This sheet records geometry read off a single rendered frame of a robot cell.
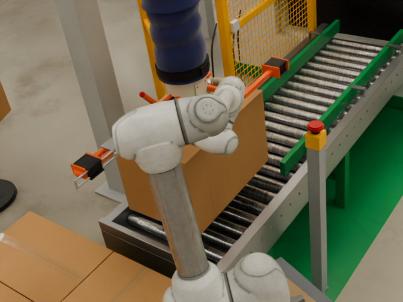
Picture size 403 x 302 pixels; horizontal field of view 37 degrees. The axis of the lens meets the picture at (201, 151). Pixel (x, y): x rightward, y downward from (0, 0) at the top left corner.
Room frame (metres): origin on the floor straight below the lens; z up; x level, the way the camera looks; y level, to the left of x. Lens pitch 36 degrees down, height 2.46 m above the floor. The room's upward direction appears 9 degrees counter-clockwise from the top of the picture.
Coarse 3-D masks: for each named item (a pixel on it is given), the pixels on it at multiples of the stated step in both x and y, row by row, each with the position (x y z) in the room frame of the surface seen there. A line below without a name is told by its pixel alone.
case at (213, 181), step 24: (240, 120) 2.17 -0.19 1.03; (264, 120) 2.31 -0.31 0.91; (240, 144) 2.15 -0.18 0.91; (264, 144) 2.30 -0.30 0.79; (120, 168) 2.11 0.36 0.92; (192, 168) 1.89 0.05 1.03; (216, 168) 2.01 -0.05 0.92; (240, 168) 2.14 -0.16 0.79; (144, 192) 2.04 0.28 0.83; (192, 192) 1.87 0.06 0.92; (216, 192) 1.99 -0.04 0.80; (216, 216) 1.97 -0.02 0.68
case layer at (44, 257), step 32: (32, 224) 2.29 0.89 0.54; (0, 256) 2.09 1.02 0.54; (32, 256) 2.05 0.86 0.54; (64, 256) 2.02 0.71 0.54; (96, 256) 1.98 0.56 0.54; (0, 288) 1.88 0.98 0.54; (32, 288) 1.85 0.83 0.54; (64, 288) 1.82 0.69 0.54; (96, 288) 1.79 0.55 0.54; (128, 288) 1.76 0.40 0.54; (160, 288) 1.73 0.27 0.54
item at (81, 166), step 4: (84, 156) 1.80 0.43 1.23; (88, 156) 1.80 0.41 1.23; (92, 156) 1.79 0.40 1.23; (96, 156) 1.79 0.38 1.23; (80, 160) 1.78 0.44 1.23; (84, 160) 1.78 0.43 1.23; (88, 160) 1.77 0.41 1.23; (92, 160) 1.77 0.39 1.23; (96, 160) 1.77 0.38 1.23; (72, 164) 1.77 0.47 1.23; (76, 164) 1.76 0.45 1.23; (80, 164) 1.76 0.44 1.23; (84, 164) 1.75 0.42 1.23; (88, 164) 1.75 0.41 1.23; (72, 168) 1.77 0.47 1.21; (76, 168) 1.75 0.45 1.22; (80, 168) 1.73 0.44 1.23; (84, 168) 1.73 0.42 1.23
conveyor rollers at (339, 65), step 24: (336, 48) 3.60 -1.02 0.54; (360, 48) 3.57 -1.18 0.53; (312, 72) 3.33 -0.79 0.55; (336, 72) 3.30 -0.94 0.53; (360, 72) 3.22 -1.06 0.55; (288, 96) 3.13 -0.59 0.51; (312, 96) 3.03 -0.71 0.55; (336, 96) 3.01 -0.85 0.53; (360, 96) 2.94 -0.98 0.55; (288, 120) 2.83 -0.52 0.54; (336, 120) 2.74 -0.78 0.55; (288, 144) 2.62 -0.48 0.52; (264, 168) 2.42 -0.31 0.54; (264, 192) 2.23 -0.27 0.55; (240, 216) 2.10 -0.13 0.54; (216, 240) 1.97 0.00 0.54
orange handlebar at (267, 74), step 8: (272, 72) 2.23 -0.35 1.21; (256, 80) 2.17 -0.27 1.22; (264, 80) 2.18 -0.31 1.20; (208, 88) 2.18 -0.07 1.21; (248, 88) 2.11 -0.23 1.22; (256, 88) 2.13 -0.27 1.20; (168, 96) 2.16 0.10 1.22; (176, 96) 2.15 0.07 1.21; (96, 152) 1.84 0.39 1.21; (104, 152) 1.85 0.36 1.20; (104, 160) 1.79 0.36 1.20
